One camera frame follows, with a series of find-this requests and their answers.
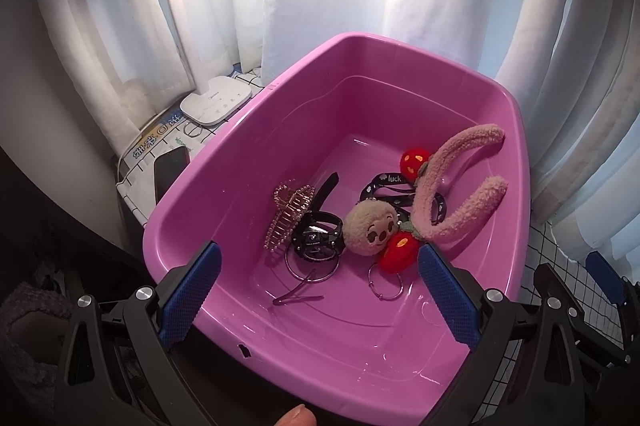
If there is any silver metal ring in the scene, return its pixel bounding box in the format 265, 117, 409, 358
366, 260, 406, 302

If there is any pink strawberry fuzzy headband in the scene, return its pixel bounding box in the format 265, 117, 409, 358
378, 123, 509, 275

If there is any brown hair pin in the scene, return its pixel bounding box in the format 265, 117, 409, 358
272, 269, 324, 307

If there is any beige plush sloth head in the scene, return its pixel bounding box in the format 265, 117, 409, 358
343, 199, 398, 257

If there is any black digital wristwatch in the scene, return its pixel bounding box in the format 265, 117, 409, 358
291, 172, 345, 263

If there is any pearl hair claw clip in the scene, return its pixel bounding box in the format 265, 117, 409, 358
264, 181, 316, 252

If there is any person's hand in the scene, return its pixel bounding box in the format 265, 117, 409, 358
276, 404, 317, 426

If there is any white checkered bed sheet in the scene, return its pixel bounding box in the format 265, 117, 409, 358
115, 62, 265, 227

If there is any white printed paper bag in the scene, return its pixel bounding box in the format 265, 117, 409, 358
118, 110, 203, 183

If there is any black smartphone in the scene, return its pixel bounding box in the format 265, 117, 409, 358
153, 146, 191, 203

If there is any pink plastic basin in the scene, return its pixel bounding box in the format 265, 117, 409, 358
143, 33, 529, 425

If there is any white desk lamp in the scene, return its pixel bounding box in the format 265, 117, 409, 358
166, 0, 252, 127

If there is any white curtain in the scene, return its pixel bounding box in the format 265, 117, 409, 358
38, 0, 639, 265

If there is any black printed lanyard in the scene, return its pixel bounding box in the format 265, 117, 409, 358
358, 171, 447, 227

